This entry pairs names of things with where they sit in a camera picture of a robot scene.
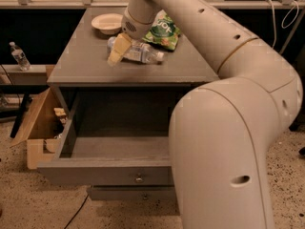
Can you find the metal knob top drawer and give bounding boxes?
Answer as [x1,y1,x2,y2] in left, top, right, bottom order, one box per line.
[134,174,144,184]

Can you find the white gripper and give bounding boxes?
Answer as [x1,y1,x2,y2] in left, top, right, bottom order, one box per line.
[108,6,156,67]

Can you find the grey top drawer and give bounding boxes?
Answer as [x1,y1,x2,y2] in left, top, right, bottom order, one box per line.
[38,90,175,186]

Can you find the green chip bag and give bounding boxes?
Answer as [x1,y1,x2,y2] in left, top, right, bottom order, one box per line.
[143,10,180,52]

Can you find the grey lower drawer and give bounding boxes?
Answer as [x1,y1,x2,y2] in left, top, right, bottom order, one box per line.
[87,186,176,200]

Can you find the white paper bowl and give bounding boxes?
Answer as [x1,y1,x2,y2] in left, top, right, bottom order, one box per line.
[91,13,123,35]

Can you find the grey cabinet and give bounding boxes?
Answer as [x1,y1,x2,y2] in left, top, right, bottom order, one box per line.
[46,6,221,119]

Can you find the blue plastic bottle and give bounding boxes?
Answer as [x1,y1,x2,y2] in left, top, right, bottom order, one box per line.
[108,36,165,64]

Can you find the cardboard box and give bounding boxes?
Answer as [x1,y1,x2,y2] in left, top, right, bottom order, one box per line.
[11,88,63,170]

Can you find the white cable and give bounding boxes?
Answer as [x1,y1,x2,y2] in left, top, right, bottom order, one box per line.
[266,0,301,50]

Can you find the black floor cable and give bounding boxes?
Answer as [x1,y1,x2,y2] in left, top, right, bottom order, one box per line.
[63,194,90,229]

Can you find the clear water bottle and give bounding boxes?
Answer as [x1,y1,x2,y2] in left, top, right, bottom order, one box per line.
[10,42,31,72]

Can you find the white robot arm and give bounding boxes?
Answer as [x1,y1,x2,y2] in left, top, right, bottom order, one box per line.
[122,0,303,229]

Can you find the grey drawer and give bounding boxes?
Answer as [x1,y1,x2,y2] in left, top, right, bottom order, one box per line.
[38,90,175,186]
[87,186,176,200]

